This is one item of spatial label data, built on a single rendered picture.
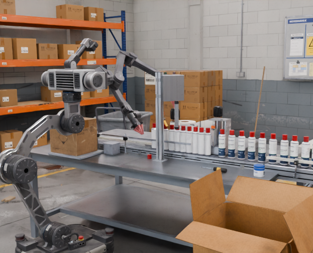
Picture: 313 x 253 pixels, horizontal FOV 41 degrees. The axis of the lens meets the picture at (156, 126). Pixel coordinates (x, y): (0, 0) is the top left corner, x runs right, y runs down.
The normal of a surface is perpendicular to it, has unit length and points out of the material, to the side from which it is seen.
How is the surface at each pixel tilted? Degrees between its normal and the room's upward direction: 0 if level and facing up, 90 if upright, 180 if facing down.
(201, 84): 90
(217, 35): 90
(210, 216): 88
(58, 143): 90
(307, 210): 57
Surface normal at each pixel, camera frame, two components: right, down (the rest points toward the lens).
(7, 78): 0.76, 0.09
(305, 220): 0.67, -0.41
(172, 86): 0.37, 0.15
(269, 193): -0.34, -0.73
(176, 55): -0.65, 0.13
